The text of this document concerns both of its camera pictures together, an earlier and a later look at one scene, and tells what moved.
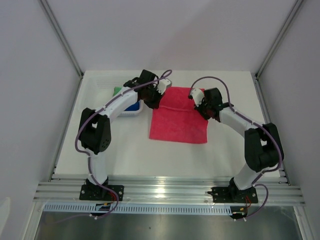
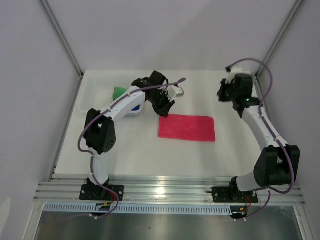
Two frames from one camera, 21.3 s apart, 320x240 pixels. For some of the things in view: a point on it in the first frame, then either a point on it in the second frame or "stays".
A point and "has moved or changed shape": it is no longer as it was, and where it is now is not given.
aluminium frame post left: [52, 22] stays
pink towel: [176, 120] has moved or changed shape
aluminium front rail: [279, 189] stays
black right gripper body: [203, 109] -> [226, 93]
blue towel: [133, 107] stays
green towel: [116, 90] stays
